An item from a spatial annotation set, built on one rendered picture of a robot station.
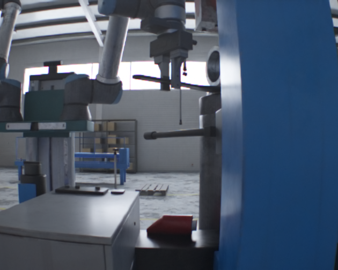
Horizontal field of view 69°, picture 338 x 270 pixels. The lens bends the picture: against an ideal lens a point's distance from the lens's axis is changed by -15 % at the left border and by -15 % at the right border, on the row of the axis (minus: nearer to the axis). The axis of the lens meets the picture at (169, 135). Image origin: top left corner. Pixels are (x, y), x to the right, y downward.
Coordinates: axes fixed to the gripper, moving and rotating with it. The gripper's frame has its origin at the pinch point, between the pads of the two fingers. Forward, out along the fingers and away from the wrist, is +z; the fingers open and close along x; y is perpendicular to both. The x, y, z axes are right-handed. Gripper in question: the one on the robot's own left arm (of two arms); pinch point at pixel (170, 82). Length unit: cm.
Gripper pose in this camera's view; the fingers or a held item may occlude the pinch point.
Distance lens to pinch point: 77.6
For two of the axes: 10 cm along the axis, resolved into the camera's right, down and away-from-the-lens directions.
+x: -6.5, 0.3, 7.6
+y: 7.6, 0.2, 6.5
